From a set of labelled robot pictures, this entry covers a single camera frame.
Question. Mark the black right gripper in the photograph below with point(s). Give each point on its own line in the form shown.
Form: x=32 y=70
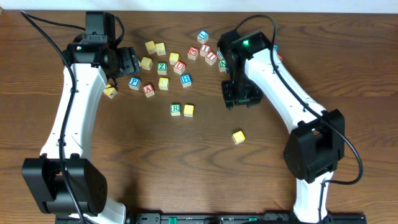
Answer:
x=231 y=97

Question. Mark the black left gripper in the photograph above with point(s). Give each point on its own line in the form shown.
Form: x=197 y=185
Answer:
x=129 y=62

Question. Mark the yellow O letter block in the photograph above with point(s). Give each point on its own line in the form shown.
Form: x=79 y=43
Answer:
x=173 y=58

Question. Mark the green R letter block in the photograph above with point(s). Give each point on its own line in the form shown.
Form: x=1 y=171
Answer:
x=175 y=109

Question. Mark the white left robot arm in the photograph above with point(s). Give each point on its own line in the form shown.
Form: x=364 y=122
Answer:
x=62 y=180

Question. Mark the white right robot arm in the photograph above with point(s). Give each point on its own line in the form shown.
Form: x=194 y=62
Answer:
x=313 y=150

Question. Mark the blue D block centre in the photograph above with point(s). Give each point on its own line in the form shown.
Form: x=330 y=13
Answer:
x=220 y=55

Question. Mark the green N letter block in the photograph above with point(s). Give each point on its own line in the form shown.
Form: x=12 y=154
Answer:
x=222 y=66

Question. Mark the red I block lower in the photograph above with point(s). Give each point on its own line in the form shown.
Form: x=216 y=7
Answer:
x=211 y=58

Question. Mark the red i block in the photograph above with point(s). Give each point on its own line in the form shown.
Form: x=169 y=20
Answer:
x=211 y=58
x=204 y=50

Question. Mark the red I block upper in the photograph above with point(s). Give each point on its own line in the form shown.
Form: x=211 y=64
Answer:
x=204 y=50

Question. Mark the blue L block top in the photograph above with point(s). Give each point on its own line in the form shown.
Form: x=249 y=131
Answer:
x=202 y=36

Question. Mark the red E letter block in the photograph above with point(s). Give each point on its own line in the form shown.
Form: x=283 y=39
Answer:
x=193 y=53

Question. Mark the yellow block far left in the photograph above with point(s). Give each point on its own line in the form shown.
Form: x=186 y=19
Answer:
x=110 y=91

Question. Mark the yellow block beside gripper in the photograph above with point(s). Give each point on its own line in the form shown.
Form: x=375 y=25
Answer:
x=146 y=63

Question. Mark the yellow block top left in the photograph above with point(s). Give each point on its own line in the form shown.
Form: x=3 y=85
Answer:
x=150 y=46

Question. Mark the blue P letter block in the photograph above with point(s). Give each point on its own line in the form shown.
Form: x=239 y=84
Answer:
x=134 y=83

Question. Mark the yellow S letter block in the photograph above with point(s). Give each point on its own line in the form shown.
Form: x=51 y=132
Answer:
x=160 y=49

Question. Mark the blue H letter block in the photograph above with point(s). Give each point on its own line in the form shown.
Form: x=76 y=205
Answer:
x=186 y=80

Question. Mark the red U letter block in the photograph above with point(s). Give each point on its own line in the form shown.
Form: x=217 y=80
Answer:
x=179 y=67

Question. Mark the green Z letter block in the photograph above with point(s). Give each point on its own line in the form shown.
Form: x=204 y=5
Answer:
x=162 y=68

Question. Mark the red A letter block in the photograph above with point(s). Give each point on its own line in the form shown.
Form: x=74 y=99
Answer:
x=148 y=90

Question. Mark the yellow C letter block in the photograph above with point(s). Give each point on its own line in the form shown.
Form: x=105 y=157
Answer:
x=163 y=83

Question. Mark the yellow block far right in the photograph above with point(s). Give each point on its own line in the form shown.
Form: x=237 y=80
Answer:
x=238 y=137

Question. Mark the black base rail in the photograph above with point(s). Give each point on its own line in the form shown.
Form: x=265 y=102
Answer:
x=155 y=218

